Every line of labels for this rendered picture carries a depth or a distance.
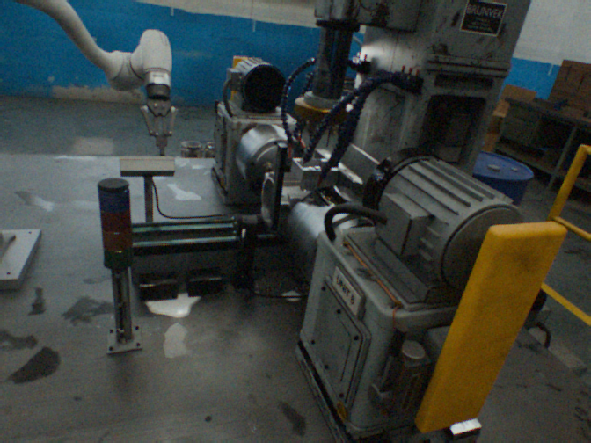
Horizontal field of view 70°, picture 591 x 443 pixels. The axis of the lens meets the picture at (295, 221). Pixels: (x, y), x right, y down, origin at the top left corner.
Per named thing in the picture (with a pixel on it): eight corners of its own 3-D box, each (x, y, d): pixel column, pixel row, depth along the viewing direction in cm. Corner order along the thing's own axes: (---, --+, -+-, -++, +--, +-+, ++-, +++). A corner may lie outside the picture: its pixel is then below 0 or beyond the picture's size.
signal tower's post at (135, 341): (141, 327, 107) (134, 175, 89) (142, 349, 101) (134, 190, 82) (107, 331, 105) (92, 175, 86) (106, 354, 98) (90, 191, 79)
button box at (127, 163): (173, 177, 145) (172, 162, 146) (175, 170, 138) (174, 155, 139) (120, 177, 139) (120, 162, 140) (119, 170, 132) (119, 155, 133)
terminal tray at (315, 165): (322, 178, 142) (325, 158, 139) (335, 192, 134) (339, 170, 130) (289, 178, 138) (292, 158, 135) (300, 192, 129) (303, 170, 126)
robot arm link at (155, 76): (171, 68, 143) (172, 85, 142) (170, 82, 151) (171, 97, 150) (143, 66, 140) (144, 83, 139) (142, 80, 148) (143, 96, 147)
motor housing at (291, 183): (311, 213, 153) (319, 163, 144) (332, 239, 137) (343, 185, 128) (258, 215, 146) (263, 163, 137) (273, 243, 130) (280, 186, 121)
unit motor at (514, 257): (395, 306, 105) (444, 143, 86) (490, 417, 78) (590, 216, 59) (300, 319, 96) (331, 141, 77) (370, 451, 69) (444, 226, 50)
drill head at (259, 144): (280, 170, 190) (286, 115, 179) (310, 205, 160) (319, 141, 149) (225, 170, 181) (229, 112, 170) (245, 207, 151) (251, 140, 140)
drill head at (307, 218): (343, 245, 136) (359, 173, 124) (417, 331, 102) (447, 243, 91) (270, 250, 127) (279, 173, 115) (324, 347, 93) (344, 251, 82)
